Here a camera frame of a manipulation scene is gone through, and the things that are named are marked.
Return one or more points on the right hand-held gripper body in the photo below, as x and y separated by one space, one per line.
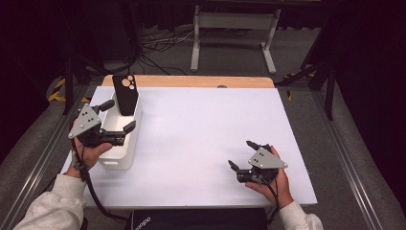
266 161

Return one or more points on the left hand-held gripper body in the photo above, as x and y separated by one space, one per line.
84 123

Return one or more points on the black phone case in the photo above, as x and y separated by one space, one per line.
126 94

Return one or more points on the white plastic storage bin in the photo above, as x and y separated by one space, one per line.
119 153

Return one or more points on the person's right hand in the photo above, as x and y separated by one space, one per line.
279 188

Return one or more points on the person's left hand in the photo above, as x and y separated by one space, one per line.
91 156

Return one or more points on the yellow black hazard tape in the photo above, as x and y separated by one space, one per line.
56 94

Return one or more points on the black metal stand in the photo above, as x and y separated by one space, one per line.
68 80
328 80

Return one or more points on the person's black pants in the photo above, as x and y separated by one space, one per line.
201 220

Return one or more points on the grey metal stand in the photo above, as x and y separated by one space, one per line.
234 20

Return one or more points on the aluminium floor rail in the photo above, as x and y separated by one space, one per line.
35 166
344 153

